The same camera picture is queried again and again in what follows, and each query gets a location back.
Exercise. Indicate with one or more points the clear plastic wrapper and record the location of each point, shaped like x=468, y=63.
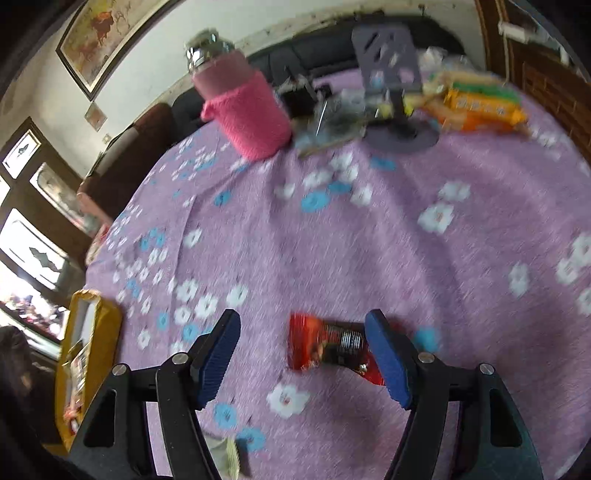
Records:
x=438, y=57

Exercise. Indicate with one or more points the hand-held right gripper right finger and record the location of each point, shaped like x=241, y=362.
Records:
x=388, y=355

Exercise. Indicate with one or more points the grey phone stand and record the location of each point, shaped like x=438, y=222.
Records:
x=388, y=55

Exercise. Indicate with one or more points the pale yellow snack packet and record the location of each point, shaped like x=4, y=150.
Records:
x=436, y=85

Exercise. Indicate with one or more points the plastic bag with dark contents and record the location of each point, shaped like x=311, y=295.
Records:
x=341, y=110

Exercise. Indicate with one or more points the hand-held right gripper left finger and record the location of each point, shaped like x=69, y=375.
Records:
x=219, y=360

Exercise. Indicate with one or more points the dark wooden glass cabinet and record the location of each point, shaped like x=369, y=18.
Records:
x=18, y=189

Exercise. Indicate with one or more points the white bar fixture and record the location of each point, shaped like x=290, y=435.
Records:
x=531, y=39

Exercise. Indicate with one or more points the orange snack packet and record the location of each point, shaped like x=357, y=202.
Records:
x=485, y=110

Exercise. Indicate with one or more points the black sofa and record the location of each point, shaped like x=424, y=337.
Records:
x=300, y=55

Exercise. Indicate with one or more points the silver crinkled packet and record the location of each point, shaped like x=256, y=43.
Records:
x=224, y=457

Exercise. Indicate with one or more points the pink knit-sleeved bottle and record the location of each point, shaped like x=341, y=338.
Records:
x=244, y=115

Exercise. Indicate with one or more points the small wall picture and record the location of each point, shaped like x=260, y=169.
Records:
x=96, y=116

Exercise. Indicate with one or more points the green snack packet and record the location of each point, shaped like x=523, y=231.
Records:
x=485, y=92

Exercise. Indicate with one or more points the brown armchair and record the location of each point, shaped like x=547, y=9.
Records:
x=134, y=147

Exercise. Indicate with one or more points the framed painting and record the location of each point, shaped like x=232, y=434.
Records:
x=106, y=32

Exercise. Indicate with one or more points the purple floral tablecloth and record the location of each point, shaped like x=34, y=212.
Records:
x=369, y=240

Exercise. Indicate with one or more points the red and black candy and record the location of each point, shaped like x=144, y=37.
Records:
x=332, y=341

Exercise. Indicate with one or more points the yellow cardboard box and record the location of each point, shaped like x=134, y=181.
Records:
x=108, y=332

